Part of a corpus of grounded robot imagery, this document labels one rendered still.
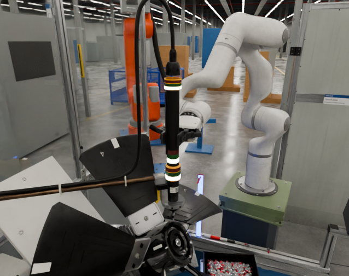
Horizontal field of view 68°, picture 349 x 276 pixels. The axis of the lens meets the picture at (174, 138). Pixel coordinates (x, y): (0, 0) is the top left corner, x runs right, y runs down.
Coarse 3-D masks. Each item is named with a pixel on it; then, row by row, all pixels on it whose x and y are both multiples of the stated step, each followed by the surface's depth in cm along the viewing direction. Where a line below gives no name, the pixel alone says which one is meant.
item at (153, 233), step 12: (156, 228) 71; (168, 228) 70; (180, 228) 73; (156, 240) 67; (168, 240) 67; (156, 252) 66; (168, 252) 64; (180, 252) 68; (192, 252) 70; (144, 264) 70; (156, 264) 66; (168, 264) 65; (180, 264) 65
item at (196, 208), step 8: (184, 192) 100; (192, 192) 102; (192, 200) 96; (200, 200) 98; (208, 200) 100; (184, 208) 90; (192, 208) 90; (200, 208) 92; (208, 208) 95; (216, 208) 98; (168, 216) 84; (176, 216) 85; (184, 216) 85; (192, 216) 86; (200, 216) 87; (208, 216) 89; (192, 224) 82
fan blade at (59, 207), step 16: (64, 208) 50; (48, 224) 48; (64, 224) 50; (80, 224) 52; (96, 224) 55; (48, 240) 48; (64, 240) 50; (80, 240) 52; (96, 240) 54; (112, 240) 57; (128, 240) 61; (48, 256) 47; (64, 256) 50; (80, 256) 52; (96, 256) 55; (112, 256) 58; (128, 256) 62; (48, 272) 47; (64, 272) 50; (80, 272) 52; (96, 272) 56; (112, 272) 59
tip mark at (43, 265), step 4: (36, 264) 46; (40, 264) 46; (44, 264) 47; (48, 264) 47; (32, 268) 45; (36, 268) 46; (40, 268) 46; (44, 268) 47; (48, 268) 47; (32, 272) 45; (36, 272) 46; (40, 272) 46
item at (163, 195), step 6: (156, 174) 73; (156, 180) 72; (162, 180) 72; (156, 186) 73; (162, 186) 72; (162, 192) 73; (162, 198) 74; (180, 198) 77; (162, 204) 76; (168, 204) 74; (174, 204) 74; (180, 204) 74
